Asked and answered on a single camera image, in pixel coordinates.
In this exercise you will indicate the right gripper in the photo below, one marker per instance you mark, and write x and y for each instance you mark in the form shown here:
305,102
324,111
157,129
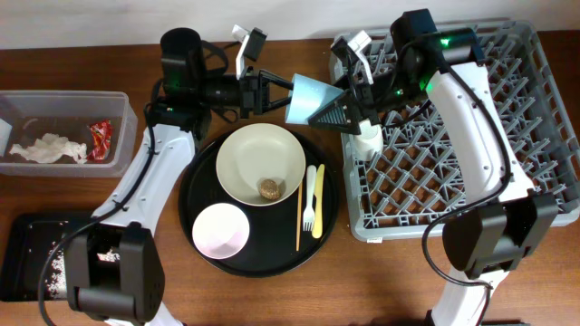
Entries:
359,105

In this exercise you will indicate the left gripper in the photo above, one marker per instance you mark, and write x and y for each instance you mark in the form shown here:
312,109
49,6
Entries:
252,93

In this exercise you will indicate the blue cup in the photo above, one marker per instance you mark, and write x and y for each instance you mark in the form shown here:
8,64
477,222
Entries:
307,97

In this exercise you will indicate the beige plate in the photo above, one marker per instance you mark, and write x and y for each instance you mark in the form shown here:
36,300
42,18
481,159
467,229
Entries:
255,153

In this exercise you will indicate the white cup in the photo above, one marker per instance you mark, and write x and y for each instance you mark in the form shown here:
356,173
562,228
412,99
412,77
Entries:
369,142

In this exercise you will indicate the brown cookie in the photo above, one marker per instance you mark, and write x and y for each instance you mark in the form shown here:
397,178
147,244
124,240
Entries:
269,190

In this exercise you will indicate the white plastic fork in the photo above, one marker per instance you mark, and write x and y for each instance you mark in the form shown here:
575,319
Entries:
308,214

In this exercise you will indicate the pink bowl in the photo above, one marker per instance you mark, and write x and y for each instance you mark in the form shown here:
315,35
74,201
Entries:
220,231

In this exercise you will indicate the red candy wrapper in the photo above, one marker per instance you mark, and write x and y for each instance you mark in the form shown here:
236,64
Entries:
101,135

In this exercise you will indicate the large white tissue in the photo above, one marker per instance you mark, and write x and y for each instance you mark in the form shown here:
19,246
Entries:
50,148

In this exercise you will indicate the rice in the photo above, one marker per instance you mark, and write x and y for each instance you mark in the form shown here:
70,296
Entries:
55,282

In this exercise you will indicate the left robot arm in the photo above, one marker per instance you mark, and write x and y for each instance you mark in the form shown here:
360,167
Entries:
112,266

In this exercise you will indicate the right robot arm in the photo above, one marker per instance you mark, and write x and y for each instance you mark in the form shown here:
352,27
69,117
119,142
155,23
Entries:
504,218

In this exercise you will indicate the wooden chopstick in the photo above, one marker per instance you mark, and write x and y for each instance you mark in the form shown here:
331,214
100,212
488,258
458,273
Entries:
298,216

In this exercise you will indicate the yellow plastic knife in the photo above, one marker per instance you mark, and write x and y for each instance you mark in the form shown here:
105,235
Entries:
318,210

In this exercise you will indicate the round black serving tray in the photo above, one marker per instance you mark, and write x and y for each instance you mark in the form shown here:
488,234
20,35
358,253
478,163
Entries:
270,249

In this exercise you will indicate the clear plastic bin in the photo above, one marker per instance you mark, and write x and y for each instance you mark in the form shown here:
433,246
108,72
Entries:
68,114

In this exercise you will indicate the white label on bin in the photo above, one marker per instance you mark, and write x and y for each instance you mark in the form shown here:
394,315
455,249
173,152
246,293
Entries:
5,131

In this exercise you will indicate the black rectangular tray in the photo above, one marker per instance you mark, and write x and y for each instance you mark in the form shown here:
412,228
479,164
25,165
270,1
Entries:
32,238

